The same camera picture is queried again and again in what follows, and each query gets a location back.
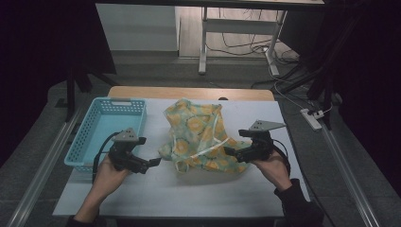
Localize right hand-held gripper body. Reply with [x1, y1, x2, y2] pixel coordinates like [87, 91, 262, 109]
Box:
[237, 119, 287, 164]

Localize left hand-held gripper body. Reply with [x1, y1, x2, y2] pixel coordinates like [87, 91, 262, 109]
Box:
[108, 127, 150, 174]

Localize light blue perforated plastic basket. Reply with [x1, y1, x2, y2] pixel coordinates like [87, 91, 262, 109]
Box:
[63, 96, 148, 173]

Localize lemon print cloth bag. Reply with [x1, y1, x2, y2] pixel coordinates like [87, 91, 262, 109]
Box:
[157, 97, 253, 174]

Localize person's right hand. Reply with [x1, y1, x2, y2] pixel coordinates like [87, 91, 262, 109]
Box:
[252, 149, 293, 192]

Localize person's left hand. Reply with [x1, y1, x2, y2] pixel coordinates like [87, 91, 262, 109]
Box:
[93, 154, 131, 196]

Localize white table cover sheet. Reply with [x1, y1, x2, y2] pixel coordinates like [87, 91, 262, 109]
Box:
[51, 97, 311, 218]

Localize white power strip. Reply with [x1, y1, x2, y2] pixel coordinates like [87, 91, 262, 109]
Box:
[300, 108, 324, 131]

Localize black metal stand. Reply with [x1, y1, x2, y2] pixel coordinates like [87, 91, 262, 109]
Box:
[277, 12, 363, 131]
[64, 56, 119, 123]

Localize white cabinet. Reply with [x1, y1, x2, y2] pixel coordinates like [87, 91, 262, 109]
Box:
[95, 3, 181, 52]

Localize black curtain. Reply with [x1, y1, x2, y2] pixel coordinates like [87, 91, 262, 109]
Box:
[0, 0, 116, 168]
[324, 0, 401, 193]

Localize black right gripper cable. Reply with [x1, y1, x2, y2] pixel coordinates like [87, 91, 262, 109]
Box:
[271, 138, 291, 177]

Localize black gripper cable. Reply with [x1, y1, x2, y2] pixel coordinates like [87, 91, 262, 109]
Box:
[271, 138, 291, 177]
[92, 131, 123, 184]

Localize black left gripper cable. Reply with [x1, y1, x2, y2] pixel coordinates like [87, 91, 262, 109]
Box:
[92, 131, 123, 184]

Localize white floor cable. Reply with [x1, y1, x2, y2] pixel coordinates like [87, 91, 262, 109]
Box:
[268, 56, 334, 116]

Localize thick black floor cable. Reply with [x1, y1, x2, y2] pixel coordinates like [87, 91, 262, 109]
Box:
[250, 62, 316, 90]

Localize metal floor rail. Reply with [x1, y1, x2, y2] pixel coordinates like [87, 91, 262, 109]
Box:
[320, 126, 382, 227]
[6, 108, 83, 227]

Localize thin black floor cables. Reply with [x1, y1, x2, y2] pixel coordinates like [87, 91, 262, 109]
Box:
[206, 8, 299, 64]

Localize white metal frame desk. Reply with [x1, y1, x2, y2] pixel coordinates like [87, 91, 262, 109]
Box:
[94, 0, 325, 77]

